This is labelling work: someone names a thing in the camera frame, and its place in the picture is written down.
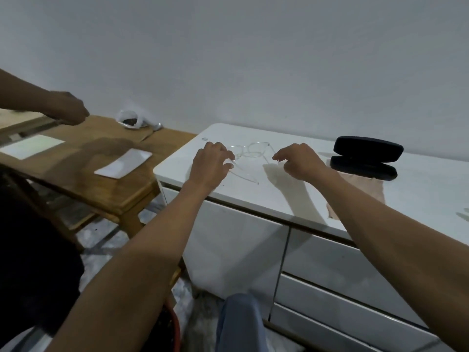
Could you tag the another person's forearm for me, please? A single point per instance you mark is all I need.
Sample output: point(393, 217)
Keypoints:
point(22, 93)

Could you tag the red curved tube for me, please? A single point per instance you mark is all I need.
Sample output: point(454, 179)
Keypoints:
point(177, 326)

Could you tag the beige cleaning cloth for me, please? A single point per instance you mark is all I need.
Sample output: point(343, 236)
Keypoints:
point(370, 188)

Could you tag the person's right fingers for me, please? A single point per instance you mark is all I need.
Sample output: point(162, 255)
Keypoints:
point(285, 154)

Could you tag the person's left hand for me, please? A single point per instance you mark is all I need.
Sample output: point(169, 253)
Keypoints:
point(209, 166)

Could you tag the wooden table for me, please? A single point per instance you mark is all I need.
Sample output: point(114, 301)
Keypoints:
point(91, 181)

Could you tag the white plastic bag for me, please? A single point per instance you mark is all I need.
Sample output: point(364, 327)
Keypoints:
point(128, 119)

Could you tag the person's right forearm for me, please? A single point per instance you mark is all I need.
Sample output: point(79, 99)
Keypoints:
point(395, 249)

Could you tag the person's blue jeans leg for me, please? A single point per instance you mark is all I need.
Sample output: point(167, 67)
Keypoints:
point(240, 326)

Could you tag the person's left forearm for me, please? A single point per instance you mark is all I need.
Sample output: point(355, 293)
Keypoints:
point(146, 267)

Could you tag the black clothing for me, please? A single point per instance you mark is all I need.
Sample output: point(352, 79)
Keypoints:
point(33, 260)

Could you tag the clear frame eyeglasses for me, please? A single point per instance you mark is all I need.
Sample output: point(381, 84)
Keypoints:
point(256, 149)

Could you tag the white glossy cabinet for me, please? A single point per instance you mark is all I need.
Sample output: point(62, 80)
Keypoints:
point(238, 245)

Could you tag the white paper sheet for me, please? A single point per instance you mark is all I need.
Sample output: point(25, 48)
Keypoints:
point(31, 147)
point(122, 164)

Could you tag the person's left fingers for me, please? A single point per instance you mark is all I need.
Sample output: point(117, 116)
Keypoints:
point(221, 152)

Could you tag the person's right hand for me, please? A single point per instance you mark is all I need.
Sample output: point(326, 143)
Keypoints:
point(304, 163)

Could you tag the black eyeglasses case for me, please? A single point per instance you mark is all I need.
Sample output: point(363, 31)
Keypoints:
point(366, 148)

